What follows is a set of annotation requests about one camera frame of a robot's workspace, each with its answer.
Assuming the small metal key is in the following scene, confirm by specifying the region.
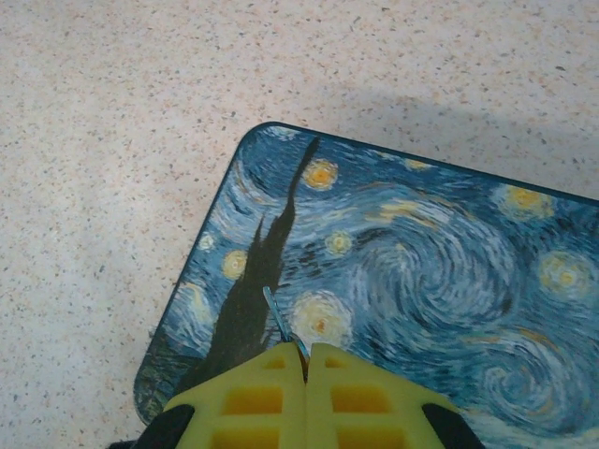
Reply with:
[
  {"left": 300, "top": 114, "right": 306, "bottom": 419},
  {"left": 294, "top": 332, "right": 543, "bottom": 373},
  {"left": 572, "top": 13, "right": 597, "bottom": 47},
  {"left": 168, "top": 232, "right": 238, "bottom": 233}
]
[{"left": 261, "top": 284, "right": 314, "bottom": 373}]

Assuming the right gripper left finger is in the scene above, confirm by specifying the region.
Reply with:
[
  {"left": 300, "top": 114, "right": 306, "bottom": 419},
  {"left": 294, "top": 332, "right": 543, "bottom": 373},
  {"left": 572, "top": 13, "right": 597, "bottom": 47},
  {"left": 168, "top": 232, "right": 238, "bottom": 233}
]
[{"left": 134, "top": 342, "right": 309, "bottom": 449}]

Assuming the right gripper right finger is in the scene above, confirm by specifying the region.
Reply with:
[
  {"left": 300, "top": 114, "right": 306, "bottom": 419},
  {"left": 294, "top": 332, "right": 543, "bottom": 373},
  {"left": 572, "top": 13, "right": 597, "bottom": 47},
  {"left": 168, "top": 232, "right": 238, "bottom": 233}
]
[{"left": 305, "top": 342, "right": 486, "bottom": 449}]

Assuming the starry night print pouch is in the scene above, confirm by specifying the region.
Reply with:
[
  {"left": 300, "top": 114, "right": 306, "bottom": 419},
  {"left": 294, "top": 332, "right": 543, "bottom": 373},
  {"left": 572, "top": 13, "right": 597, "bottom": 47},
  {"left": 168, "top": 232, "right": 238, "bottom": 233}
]
[{"left": 133, "top": 121, "right": 599, "bottom": 449}]

